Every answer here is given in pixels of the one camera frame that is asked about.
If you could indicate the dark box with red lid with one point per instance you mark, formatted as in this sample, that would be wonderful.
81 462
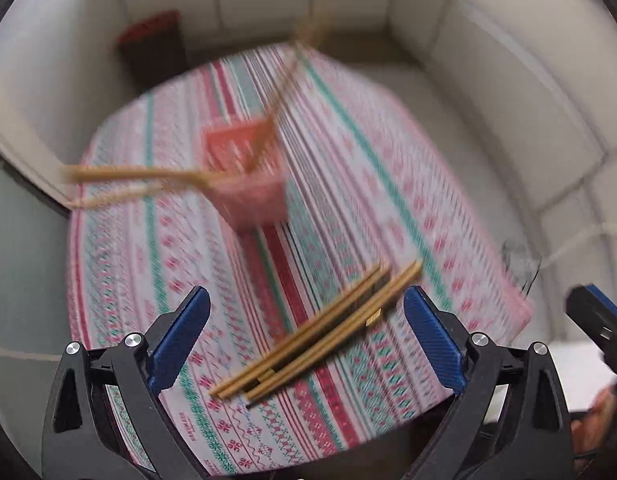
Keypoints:
153 55

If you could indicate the person's right hand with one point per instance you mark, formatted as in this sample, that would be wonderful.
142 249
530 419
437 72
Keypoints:
595 422

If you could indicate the dark chopstick with gold end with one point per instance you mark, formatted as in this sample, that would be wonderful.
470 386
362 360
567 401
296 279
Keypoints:
372 317
313 332

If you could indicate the patterned striped tablecloth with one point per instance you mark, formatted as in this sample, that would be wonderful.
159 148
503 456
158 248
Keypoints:
348 170

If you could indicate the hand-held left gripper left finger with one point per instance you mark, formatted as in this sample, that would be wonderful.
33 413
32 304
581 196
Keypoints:
181 332

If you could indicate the light wooden chopstick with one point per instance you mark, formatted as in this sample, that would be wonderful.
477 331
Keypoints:
118 197
301 331
338 326
138 175
283 92

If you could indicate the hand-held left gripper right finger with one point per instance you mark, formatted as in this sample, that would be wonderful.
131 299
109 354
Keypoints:
433 332

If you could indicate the red utensil holder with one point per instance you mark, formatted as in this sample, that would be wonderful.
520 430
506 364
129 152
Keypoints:
246 175

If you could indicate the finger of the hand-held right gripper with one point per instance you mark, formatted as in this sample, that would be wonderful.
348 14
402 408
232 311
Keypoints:
590 312

